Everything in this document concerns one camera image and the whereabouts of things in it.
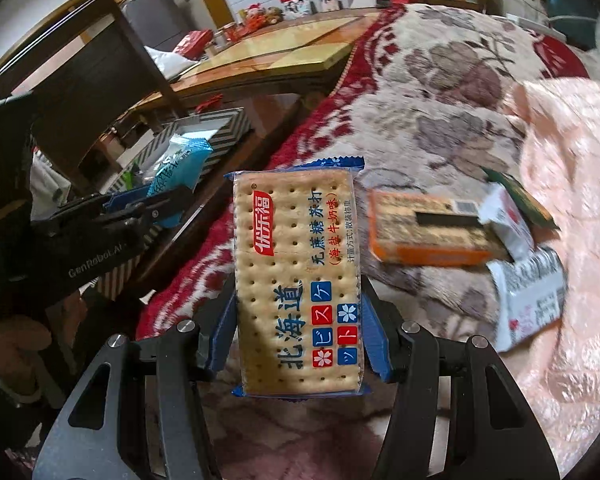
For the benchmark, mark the wooden tea table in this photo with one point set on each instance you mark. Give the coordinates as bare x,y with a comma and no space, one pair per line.
298,56

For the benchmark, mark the dark green snack packet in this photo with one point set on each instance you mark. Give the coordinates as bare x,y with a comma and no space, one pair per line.
530,208

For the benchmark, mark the white small snack packet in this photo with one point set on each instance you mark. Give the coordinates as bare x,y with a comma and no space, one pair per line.
499,212

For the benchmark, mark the left hand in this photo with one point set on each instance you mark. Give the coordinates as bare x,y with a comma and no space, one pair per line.
23,374

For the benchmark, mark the blue cracker pack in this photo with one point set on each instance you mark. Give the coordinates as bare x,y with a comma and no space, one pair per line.
297,270

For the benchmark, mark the orange snack box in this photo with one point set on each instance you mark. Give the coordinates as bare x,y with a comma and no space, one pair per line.
424,230

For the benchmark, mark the red gift box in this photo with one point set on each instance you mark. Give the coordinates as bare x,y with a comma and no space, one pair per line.
193,44

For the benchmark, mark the dark wooden bench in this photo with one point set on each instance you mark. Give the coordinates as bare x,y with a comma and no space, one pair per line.
273,119

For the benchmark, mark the white grey snack packet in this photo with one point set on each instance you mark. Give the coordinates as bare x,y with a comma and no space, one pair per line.
531,294

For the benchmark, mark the chevron pattern storage box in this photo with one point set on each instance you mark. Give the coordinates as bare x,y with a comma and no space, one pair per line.
221,128

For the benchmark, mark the light blue snack packet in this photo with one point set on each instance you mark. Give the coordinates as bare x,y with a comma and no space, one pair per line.
176,175

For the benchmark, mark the pink quilted blanket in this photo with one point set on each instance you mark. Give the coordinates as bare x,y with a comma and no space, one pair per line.
560,167

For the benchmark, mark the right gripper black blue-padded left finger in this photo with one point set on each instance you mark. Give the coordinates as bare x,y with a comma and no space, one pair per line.
100,433

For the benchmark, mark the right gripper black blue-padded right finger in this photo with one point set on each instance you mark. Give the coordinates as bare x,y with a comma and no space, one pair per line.
493,433

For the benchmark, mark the dark wooden chair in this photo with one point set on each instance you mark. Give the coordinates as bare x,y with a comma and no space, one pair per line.
87,94

